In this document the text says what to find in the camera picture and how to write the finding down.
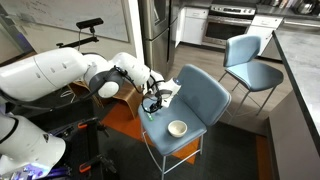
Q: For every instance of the silver kettle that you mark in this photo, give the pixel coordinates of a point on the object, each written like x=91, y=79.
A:
x=304, y=8

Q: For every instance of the stainless steel oven range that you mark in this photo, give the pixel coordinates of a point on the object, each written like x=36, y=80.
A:
x=226, y=30

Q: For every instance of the wide white kitchen cabinet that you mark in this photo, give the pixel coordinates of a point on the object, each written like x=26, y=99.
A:
x=263, y=25

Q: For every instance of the narrow white kitchen cabinet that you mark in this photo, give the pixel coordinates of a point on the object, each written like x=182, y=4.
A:
x=194, y=28

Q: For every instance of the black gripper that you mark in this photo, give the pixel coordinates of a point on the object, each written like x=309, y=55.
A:
x=158, y=101

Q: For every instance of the black stereo camera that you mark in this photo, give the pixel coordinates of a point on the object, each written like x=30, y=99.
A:
x=89, y=23

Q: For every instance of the green marker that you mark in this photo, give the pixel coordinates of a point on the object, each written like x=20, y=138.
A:
x=150, y=117

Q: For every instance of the stainless steel refrigerator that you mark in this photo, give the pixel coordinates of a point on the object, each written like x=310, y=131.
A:
x=156, y=33

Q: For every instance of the wall whiteboard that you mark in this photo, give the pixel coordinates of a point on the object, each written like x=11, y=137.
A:
x=66, y=16

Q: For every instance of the grey kitchen island counter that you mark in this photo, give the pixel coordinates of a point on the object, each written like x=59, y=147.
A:
x=300, y=66

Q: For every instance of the blue upholstered chair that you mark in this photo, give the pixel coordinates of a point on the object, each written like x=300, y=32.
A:
x=200, y=90
x=253, y=75

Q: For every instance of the white ceramic bowl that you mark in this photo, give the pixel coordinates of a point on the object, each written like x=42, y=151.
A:
x=177, y=129

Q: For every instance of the black robot table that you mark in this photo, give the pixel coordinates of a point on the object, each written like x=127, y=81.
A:
x=76, y=146

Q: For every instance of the bent plywood stool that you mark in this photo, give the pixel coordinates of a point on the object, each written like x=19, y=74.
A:
x=128, y=100

